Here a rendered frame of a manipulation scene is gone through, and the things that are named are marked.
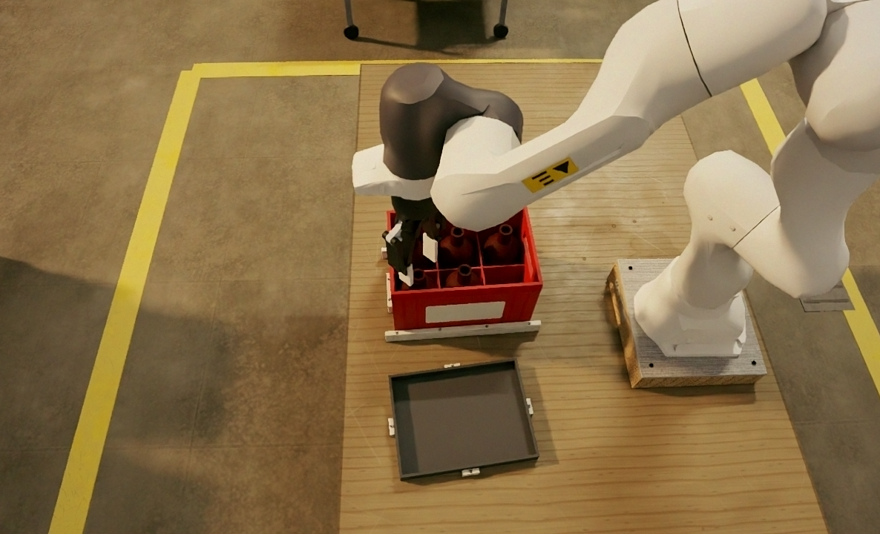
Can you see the red divided crate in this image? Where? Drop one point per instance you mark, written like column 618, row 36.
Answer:
column 508, row 293

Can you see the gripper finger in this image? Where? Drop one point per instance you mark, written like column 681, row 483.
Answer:
column 431, row 237
column 400, row 246

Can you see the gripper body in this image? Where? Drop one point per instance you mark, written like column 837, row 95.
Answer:
column 408, row 211

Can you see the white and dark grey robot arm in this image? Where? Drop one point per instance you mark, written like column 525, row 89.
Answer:
column 441, row 139

